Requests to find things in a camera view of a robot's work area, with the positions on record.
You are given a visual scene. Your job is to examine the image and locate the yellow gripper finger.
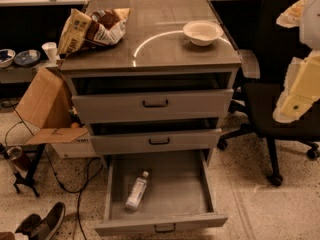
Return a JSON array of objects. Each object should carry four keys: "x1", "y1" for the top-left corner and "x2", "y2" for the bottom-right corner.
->
[
  {"x1": 276, "y1": 0, "x2": 307, "y2": 28},
  {"x1": 273, "y1": 51, "x2": 320, "y2": 123}
]

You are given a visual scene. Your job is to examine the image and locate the clear plastic water bottle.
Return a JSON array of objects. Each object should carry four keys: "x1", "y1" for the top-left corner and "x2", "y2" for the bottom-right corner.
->
[{"x1": 126, "y1": 171, "x2": 149, "y2": 210}]

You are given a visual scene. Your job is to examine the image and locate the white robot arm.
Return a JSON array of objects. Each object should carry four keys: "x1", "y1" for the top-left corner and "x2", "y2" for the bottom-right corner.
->
[{"x1": 273, "y1": 0, "x2": 320, "y2": 123}]

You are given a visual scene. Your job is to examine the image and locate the grey top drawer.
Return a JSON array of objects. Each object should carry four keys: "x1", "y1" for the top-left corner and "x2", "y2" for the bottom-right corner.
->
[{"x1": 72, "y1": 89, "x2": 233, "y2": 123}]

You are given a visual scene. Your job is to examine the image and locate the grey drawer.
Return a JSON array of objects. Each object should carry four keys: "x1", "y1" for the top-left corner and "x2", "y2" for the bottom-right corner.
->
[
  {"x1": 95, "y1": 150, "x2": 227, "y2": 237},
  {"x1": 91, "y1": 128, "x2": 222, "y2": 155},
  {"x1": 72, "y1": 89, "x2": 233, "y2": 123}
]

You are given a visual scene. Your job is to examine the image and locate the grey middle drawer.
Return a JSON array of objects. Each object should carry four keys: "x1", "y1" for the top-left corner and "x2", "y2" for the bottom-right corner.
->
[{"x1": 91, "y1": 128, "x2": 222, "y2": 155}]

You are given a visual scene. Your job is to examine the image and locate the grey drawer cabinet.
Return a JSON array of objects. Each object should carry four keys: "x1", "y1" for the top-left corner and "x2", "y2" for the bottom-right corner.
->
[{"x1": 58, "y1": 0, "x2": 243, "y2": 168}]

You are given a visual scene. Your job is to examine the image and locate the grey bottom drawer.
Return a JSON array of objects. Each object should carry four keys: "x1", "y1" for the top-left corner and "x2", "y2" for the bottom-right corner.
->
[{"x1": 95, "y1": 150, "x2": 227, "y2": 237}]

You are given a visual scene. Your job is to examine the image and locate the black office chair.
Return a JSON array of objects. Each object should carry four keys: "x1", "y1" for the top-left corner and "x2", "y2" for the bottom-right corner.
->
[{"x1": 217, "y1": 0, "x2": 320, "y2": 186}]

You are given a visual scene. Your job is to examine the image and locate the yellow brown chip bag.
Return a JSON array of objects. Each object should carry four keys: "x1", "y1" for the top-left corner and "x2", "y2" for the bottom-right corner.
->
[{"x1": 57, "y1": 8, "x2": 130, "y2": 55}]

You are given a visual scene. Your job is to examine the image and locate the white cardboard box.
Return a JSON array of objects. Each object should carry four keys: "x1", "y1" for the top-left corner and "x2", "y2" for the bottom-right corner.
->
[{"x1": 52, "y1": 133, "x2": 96, "y2": 159}]

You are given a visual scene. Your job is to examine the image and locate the white paper cup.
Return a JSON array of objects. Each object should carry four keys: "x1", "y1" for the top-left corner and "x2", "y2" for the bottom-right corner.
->
[{"x1": 42, "y1": 42, "x2": 58, "y2": 63}]

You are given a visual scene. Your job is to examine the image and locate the brown cardboard box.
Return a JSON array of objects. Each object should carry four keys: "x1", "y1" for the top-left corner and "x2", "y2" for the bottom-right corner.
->
[{"x1": 16, "y1": 67, "x2": 88, "y2": 144}]

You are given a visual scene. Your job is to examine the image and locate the blue patterned bowl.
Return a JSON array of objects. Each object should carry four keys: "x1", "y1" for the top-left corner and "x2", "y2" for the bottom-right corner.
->
[{"x1": 14, "y1": 49, "x2": 41, "y2": 67}]

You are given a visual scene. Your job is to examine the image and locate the white blue bowl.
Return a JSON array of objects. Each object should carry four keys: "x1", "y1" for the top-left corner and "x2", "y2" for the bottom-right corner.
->
[{"x1": 0, "y1": 49, "x2": 16, "y2": 68}]

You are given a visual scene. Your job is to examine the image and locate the black metal stand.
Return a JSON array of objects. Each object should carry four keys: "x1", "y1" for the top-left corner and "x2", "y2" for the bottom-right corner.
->
[{"x1": 0, "y1": 144, "x2": 45, "y2": 197}]

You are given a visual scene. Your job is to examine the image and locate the dark grey shoe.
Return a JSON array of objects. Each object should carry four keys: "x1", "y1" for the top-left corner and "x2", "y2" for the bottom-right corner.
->
[{"x1": 14, "y1": 202, "x2": 66, "y2": 240}]

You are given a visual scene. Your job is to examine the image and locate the black floor cable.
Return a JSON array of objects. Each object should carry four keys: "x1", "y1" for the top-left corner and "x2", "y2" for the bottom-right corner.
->
[{"x1": 0, "y1": 97, "x2": 104, "y2": 240}]

